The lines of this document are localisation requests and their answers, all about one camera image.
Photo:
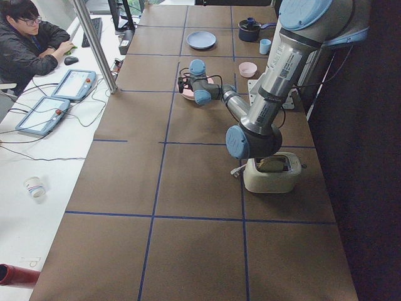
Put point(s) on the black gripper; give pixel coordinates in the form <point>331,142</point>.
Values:
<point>182,84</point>

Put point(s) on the pink plate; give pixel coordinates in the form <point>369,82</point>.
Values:
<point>188,93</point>

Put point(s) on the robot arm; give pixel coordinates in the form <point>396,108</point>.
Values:
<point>303,27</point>

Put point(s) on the blue plate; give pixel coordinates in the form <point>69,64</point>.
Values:
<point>201,40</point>

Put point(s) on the pink bowl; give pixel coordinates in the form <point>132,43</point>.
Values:
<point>247,69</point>

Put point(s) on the dark blue saucepan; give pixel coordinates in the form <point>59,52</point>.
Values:
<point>249,29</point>

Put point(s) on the light blue cup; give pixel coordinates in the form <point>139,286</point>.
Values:
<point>264,46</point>

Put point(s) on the far teach pendant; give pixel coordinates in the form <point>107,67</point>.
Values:
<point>75,85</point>

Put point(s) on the teach pendant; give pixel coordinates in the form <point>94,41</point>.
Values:
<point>44,116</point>
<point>75,85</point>

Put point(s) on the bread slice in toaster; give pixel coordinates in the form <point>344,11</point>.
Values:
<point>271,164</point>

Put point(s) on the cream toaster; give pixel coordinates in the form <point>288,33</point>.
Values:
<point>272,182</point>

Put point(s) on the black computer mouse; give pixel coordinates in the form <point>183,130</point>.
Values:
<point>69,60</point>

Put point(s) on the near teach pendant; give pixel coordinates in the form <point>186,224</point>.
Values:
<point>44,116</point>

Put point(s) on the seated person in black jacket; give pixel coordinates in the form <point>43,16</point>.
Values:
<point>29,46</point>

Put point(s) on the paper cup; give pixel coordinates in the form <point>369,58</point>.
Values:
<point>35,188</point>

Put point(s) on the red cylinder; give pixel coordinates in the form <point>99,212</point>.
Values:
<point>18,277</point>

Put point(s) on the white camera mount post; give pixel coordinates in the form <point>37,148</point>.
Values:
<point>253,86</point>

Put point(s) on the aluminium frame post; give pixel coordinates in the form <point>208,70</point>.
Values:
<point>89,30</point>

